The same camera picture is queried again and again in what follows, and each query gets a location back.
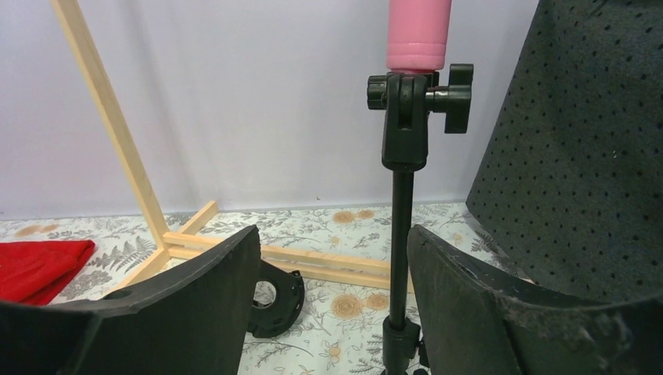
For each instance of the floral table mat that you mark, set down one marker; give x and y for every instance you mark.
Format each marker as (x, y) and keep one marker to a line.
(339, 330)

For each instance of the red folded cloth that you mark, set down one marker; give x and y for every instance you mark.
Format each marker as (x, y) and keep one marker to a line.
(34, 272)

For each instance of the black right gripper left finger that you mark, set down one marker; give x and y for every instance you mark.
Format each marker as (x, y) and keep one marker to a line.
(191, 319)

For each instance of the dark dotted hanging garment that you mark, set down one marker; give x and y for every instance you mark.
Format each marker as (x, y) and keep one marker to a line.
(570, 186)

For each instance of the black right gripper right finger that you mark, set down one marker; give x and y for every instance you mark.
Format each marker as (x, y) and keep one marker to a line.
(478, 319)

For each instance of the wooden clothes rack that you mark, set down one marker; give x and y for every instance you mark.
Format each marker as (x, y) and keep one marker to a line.
(187, 243)

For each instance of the black tripod mic stand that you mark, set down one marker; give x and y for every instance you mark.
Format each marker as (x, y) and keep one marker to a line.
(407, 100)

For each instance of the pink microphone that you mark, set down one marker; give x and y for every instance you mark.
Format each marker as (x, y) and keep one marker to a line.
(417, 35)

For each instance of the round-base mic stand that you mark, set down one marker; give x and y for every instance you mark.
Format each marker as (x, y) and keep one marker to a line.
(272, 320)

